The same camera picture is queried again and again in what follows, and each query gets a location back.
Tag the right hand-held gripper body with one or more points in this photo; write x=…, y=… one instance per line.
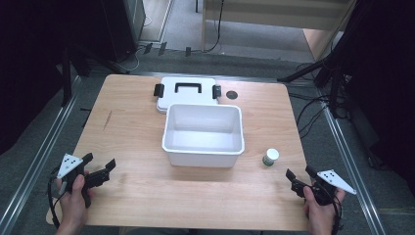
x=334, y=180

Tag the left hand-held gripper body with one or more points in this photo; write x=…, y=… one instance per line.
x=69, y=162

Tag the white plastic storage box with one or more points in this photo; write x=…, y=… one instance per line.
x=202, y=137

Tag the person's right hand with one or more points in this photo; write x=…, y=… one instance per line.
x=321, y=217

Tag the person's left hand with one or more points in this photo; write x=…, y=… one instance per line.
x=72, y=207

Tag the black metal stand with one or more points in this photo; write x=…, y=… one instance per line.
x=67, y=78
x=326, y=70

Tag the dark round table grommet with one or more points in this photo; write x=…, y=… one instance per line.
x=232, y=95

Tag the dark cabinet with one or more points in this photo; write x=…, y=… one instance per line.
x=125, y=26

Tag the light wooden desk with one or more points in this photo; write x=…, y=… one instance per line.
x=277, y=13

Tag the aluminium floor rail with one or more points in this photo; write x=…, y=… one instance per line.
x=36, y=160
x=352, y=163

